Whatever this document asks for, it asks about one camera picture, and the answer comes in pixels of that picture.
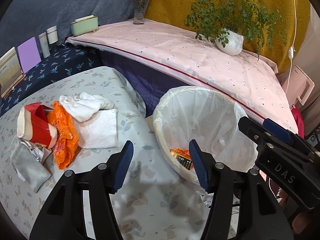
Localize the black gold box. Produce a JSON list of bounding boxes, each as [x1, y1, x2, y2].
[[176, 154, 193, 170]]

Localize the small orange bag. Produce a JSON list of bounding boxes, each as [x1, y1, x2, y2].
[[170, 148, 191, 160]]

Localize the white paper napkin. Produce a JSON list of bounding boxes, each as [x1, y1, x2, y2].
[[73, 109, 118, 149]]

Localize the orange plastic bag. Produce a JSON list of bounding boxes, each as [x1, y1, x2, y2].
[[47, 101, 80, 170]]

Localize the white cloth rag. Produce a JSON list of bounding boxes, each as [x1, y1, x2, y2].
[[59, 92, 114, 122]]

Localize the grey drawstring pouch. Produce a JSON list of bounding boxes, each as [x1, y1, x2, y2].
[[9, 137, 51, 193]]

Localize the red white paper cup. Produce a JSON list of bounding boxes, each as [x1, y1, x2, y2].
[[17, 102, 57, 149]]

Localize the white lined trash bin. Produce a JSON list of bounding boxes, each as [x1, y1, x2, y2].
[[152, 86, 258, 185]]

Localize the person hand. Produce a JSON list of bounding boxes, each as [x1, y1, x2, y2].
[[279, 190, 312, 235]]

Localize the rabbit print tablecloth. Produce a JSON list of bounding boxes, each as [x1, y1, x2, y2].
[[0, 65, 216, 240]]

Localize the pink bed cover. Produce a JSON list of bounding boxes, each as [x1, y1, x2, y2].
[[67, 20, 298, 133]]

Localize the navy floral cloth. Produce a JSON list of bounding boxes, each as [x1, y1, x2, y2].
[[1, 44, 102, 115]]

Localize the mustard yellow backdrop cloth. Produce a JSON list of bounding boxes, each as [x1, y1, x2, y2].
[[146, 0, 310, 73]]

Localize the white potted green plant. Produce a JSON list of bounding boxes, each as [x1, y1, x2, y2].
[[184, 0, 287, 54]]

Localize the mint green tissue box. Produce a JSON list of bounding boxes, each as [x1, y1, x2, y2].
[[71, 15, 98, 36]]

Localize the slim white bottle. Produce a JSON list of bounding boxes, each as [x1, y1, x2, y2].
[[39, 33, 50, 59]]

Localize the purple card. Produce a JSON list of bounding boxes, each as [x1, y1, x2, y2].
[[17, 37, 41, 74]]

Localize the beige desk calendar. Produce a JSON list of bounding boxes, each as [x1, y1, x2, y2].
[[0, 47, 24, 98]]

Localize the white cylindrical jar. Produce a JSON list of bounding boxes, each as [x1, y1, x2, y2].
[[46, 26, 59, 53]]

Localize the blue grey backdrop cloth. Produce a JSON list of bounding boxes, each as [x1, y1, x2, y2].
[[1, 0, 134, 54]]

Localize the white lamp cord with switch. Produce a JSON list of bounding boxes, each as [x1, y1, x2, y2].
[[285, 0, 298, 98]]

